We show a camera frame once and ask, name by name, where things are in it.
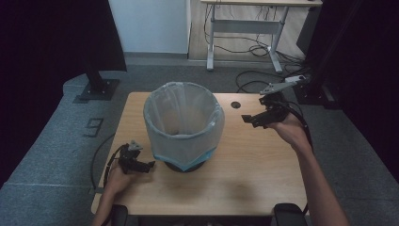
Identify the black curtain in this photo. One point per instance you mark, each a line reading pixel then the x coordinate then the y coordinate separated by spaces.
pixel 47 47
pixel 367 62

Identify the person's right hand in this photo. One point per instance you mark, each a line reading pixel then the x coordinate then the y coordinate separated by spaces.
pixel 290 130

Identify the grey metal frame desk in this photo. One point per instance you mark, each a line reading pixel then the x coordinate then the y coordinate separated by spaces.
pixel 247 26

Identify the person's left hand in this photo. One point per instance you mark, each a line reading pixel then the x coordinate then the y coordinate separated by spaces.
pixel 117 182

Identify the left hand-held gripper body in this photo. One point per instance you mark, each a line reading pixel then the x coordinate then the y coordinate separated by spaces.
pixel 128 157

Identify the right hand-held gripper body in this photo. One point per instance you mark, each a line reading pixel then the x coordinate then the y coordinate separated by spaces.
pixel 273 106

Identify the black chair armrest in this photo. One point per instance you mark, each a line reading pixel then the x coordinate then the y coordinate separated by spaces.
pixel 119 216
pixel 288 215

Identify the round black table grommet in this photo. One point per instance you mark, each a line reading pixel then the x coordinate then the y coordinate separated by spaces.
pixel 236 105

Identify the white partition panel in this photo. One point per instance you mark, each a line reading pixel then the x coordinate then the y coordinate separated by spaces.
pixel 150 25

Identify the trash bin with plastic liner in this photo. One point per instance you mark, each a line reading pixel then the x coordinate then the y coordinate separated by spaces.
pixel 188 141

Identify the black metal stand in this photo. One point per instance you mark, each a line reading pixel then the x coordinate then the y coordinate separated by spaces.
pixel 100 88
pixel 316 94

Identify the white power strip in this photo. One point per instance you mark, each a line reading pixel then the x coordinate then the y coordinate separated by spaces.
pixel 295 78

